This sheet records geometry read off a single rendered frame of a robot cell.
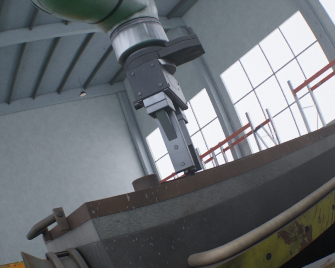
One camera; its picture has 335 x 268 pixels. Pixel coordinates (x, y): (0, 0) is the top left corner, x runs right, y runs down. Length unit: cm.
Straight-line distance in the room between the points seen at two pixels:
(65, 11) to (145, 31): 15
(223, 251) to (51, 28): 1246
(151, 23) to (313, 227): 43
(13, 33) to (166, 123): 1199
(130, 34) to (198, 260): 35
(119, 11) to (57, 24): 1240
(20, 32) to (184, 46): 1197
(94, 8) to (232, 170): 32
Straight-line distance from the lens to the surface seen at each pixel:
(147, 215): 49
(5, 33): 1241
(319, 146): 79
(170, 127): 53
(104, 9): 57
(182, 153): 53
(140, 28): 60
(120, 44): 60
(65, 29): 1288
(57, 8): 53
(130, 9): 61
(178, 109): 61
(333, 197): 65
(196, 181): 53
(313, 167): 74
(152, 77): 53
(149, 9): 63
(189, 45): 58
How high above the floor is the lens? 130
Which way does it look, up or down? 14 degrees up
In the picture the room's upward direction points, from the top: 21 degrees counter-clockwise
